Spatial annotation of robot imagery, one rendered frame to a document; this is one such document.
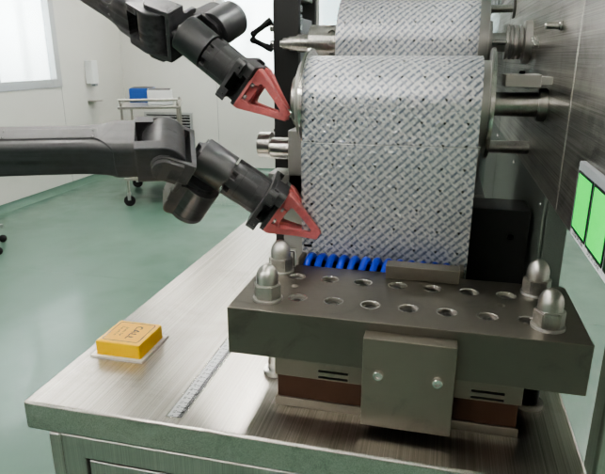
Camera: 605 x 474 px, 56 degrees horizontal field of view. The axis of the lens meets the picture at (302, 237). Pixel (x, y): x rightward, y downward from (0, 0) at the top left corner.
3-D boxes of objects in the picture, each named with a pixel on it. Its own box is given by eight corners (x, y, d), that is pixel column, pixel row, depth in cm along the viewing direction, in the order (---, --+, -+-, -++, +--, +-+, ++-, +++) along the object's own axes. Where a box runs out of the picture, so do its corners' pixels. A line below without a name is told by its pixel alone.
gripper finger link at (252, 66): (268, 138, 84) (218, 98, 84) (281, 132, 90) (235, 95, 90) (295, 101, 81) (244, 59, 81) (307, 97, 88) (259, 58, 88)
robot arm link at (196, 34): (163, 49, 87) (171, 19, 82) (190, 32, 91) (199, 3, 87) (198, 77, 87) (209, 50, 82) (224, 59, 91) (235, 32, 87)
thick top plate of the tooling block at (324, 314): (267, 300, 84) (266, 261, 82) (559, 329, 75) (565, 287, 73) (228, 352, 69) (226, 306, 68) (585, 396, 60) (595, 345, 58)
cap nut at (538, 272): (517, 286, 74) (522, 253, 72) (549, 289, 73) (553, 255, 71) (521, 297, 70) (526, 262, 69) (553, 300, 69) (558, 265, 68)
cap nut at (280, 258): (272, 265, 81) (271, 234, 80) (296, 267, 80) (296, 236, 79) (263, 274, 78) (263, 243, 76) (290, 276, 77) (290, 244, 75)
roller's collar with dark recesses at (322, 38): (315, 61, 110) (315, 25, 108) (345, 61, 109) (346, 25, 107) (307, 61, 104) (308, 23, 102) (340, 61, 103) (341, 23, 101)
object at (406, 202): (303, 264, 86) (301, 142, 79) (465, 278, 80) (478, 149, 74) (302, 266, 85) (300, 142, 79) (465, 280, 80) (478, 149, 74)
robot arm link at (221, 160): (194, 146, 76) (209, 128, 81) (174, 181, 80) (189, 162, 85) (238, 175, 77) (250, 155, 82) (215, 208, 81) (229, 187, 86)
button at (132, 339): (121, 333, 89) (120, 319, 88) (163, 338, 88) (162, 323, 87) (96, 355, 83) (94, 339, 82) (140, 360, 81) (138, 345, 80)
